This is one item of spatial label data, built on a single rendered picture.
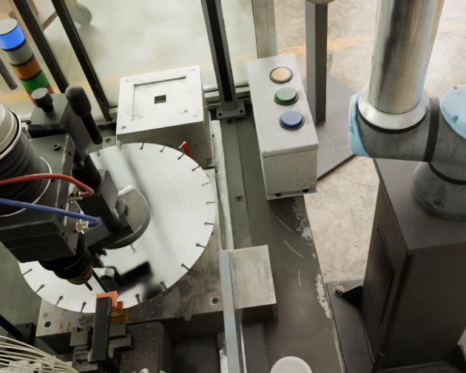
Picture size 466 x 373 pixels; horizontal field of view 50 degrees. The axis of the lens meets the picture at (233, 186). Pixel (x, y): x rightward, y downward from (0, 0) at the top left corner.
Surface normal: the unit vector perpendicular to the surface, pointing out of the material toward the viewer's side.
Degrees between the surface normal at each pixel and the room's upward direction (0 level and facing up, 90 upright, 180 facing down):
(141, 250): 0
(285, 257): 0
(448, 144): 68
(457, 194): 73
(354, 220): 0
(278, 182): 90
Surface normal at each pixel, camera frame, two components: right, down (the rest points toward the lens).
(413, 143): -0.22, 0.51
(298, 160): 0.09, 0.77
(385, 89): -0.56, 0.76
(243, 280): -0.13, -0.61
